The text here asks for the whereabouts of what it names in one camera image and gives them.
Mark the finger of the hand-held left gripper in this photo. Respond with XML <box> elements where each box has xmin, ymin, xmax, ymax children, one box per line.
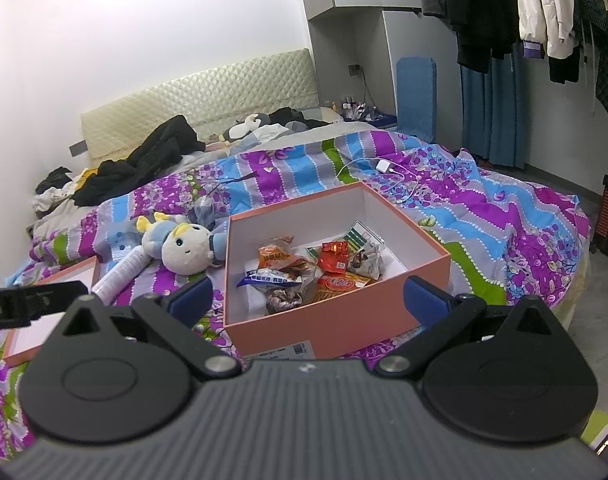
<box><xmin>31</xmin><ymin>281</ymin><xmax>91</xmax><ymax>322</ymax></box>

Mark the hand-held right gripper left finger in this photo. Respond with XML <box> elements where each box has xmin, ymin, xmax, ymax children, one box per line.
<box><xmin>64</xmin><ymin>275</ymin><xmax>242</xmax><ymax>381</ymax></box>

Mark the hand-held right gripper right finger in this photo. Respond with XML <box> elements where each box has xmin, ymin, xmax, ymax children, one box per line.
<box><xmin>374</xmin><ymin>275</ymin><xmax>554</xmax><ymax>381</ymax></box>

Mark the silver snack packet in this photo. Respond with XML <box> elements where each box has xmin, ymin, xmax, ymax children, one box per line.
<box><xmin>349</xmin><ymin>247</ymin><xmax>385</xmax><ymax>278</ymax></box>

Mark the green white snack packet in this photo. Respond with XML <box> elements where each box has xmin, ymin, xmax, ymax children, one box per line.
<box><xmin>344</xmin><ymin>220</ymin><xmax>385</xmax><ymax>253</ymax></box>

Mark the clear plastic wrapper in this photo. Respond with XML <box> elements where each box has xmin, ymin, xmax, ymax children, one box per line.
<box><xmin>266</xmin><ymin>287</ymin><xmax>305</xmax><ymax>313</ymax></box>

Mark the orange snack packet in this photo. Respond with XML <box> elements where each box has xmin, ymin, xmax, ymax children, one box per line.
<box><xmin>258</xmin><ymin>236</ymin><xmax>315</xmax><ymax>273</ymax></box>

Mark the pink cardboard box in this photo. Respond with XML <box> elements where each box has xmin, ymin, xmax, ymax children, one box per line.
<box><xmin>223</xmin><ymin>181</ymin><xmax>452</xmax><ymax>361</ymax></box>

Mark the small red snack packet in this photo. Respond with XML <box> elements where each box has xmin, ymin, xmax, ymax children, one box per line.
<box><xmin>318</xmin><ymin>240</ymin><xmax>353</xmax><ymax>275</ymax></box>

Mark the pink box lid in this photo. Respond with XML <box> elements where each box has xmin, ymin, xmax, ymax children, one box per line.
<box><xmin>1</xmin><ymin>255</ymin><xmax>102</xmax><ymax>366</ymax></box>

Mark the white blue plush toy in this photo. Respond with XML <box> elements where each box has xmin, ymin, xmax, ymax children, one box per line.
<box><xmin>135</xmin><ymin>211</ymin><xmax>229</xmax><ymax>276</ymax></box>

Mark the white cylindrical tube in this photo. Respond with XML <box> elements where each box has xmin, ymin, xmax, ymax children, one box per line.
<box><xmin>91</xmin><ymin>247</ymin><xmax>146</xmax><ymax>303</ymax></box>

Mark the clear package with blue dots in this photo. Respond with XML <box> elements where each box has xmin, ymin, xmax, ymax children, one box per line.
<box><xmin>106</xmin><ymin>225</ymin><xmax>145</xmax><ymax>261</ymax></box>

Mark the crumpled clear plastic bag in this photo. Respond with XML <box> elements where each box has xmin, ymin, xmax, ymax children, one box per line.
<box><xmin>188</xmin><ymin>195</ymin><xmax>219</xmax><ymax>228</ymax></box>

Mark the purple floral bed blanket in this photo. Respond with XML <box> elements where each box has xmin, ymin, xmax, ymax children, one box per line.
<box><xmin>0</xmin><ymin>129</ymin><xmax>592</xmax><ymax>441</ymax></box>

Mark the pile of clothes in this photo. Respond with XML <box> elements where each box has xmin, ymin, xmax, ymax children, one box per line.
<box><xmin>31</xmin><ymin>166</ymin><xmax>102</xmax><ymax>223</ymax></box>

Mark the black jacket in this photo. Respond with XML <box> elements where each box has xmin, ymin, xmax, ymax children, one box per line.
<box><xmin>73</xmin><ymin>115</ymin><xmax>207</xmax><ymax>207</ymax></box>

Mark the penguin plush toy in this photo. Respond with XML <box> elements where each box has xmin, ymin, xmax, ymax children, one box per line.
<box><xmin>221</xmin><ymin>112</ymin><xmax>271</xmax><ymax>143</ymax></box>

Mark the blue curtain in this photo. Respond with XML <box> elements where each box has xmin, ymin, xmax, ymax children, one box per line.
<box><xmin>461</xmin><ymin>55</ymin><xmax>529</xmax><ymax>170</ymax></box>

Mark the grey bed sheet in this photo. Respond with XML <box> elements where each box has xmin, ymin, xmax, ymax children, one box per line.
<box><xmin>204</xmin><ymin>120</ymin><xmax>369</xmax><ymax>161</ymax></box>

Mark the row of small bottles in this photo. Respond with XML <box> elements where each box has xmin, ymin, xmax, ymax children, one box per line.
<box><xmin>331</xmin><ymin>95</ymin><xmax>379</xmax><ymax>116</ymax></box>

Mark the dark clothes heap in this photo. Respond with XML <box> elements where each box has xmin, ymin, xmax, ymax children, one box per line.
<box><xmin>269</xmin><ymin>106</ymin><xmax>345</xmax><ymax>133</ymax></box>

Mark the cream quilted headboard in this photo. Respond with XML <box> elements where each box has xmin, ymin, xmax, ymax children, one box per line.
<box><xmin>80</xmin><ymin>48</ymin><xmax>319</xmax><ymax>171</ymax></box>

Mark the black hanging coat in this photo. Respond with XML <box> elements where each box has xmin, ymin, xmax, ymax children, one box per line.
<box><xmin>443</xmin><ymin>0</ymin><xmax>520</xmax><ymax>75</ymax></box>

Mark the dark plaid hanging coat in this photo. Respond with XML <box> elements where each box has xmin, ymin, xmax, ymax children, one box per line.
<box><xmin>576</xmin><ymin>0</ymin><xmax>608</xmax><ymax>122</ymax></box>

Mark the white puffer jacket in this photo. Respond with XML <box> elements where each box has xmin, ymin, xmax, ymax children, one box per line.
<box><xmin>514</xmin><ymin>0</ymin><xmax>584</xmax><ymax>61</ymax></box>

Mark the white charger cable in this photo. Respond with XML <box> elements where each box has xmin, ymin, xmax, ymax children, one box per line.
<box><xmin>336</xmin><ymin>157</ymin><xmax>425</xmax><ymax>206</ymax></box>

